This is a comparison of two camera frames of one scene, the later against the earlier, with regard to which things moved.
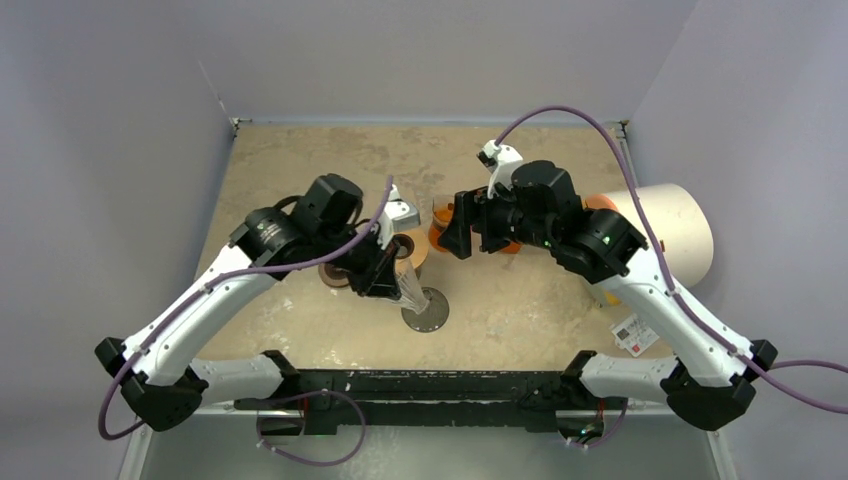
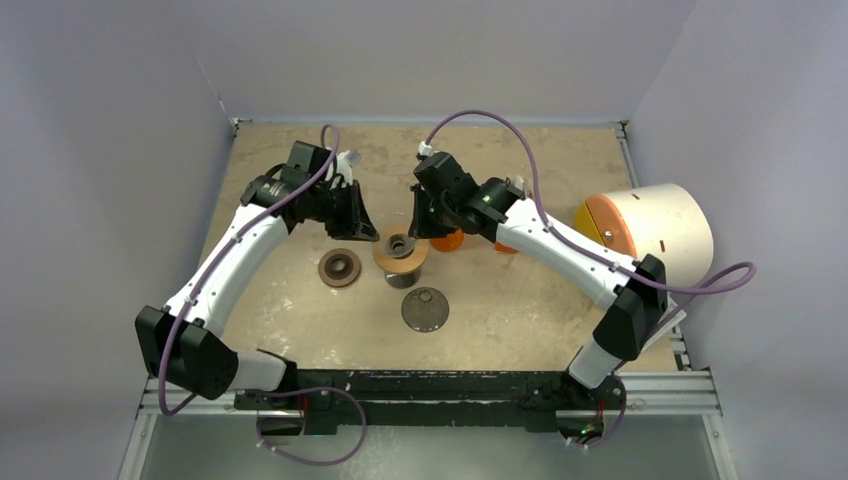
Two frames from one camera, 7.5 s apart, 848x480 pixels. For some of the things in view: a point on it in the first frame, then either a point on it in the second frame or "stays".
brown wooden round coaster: [333, 275] stays
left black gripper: [378, 277] -> [356, 222]
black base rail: [407, 398] stays
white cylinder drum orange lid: [680, 223] stays
